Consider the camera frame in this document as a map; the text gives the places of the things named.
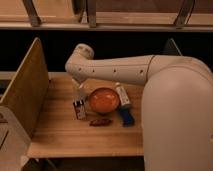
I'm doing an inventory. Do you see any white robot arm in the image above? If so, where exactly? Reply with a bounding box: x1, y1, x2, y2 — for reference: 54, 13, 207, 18
65, 44, 213, 171

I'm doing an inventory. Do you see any orange bowl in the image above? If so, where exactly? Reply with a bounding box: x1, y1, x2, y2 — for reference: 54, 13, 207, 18
88, 87, 120, 114

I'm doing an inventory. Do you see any wooden shelf rail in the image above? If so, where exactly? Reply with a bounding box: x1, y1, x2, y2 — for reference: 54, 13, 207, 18
0, 0, 213, 32

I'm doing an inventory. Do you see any right dark side panel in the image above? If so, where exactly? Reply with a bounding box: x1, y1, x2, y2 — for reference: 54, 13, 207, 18
163, 38, 182, 56

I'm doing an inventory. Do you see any white tube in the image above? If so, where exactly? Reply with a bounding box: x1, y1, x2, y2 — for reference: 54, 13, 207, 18
115, 82, 131, 108

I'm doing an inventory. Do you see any blue rectangular block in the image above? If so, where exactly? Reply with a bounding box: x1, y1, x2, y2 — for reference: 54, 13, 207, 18
119, 108, 135, 127

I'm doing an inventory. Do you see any dark red oblong object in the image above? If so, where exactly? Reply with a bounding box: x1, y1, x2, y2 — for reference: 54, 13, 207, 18
89, 118, 112, 127

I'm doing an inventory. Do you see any left wooden side panel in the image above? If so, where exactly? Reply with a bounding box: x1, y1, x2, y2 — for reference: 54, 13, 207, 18
0, 38, 49, 141

